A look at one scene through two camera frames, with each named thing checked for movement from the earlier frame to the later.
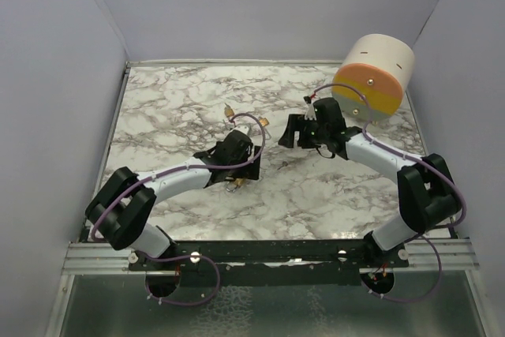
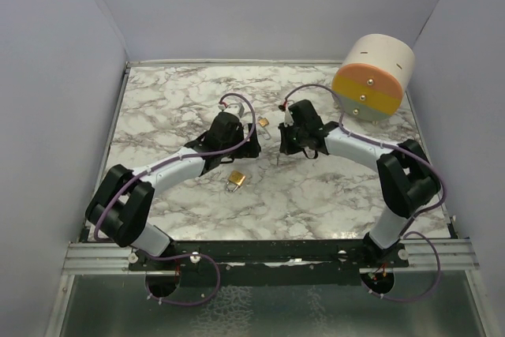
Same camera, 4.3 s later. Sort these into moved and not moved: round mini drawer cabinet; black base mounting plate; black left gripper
Moved: black left gripper
Not moved: round mini drawer cabinet; black base mounting plate
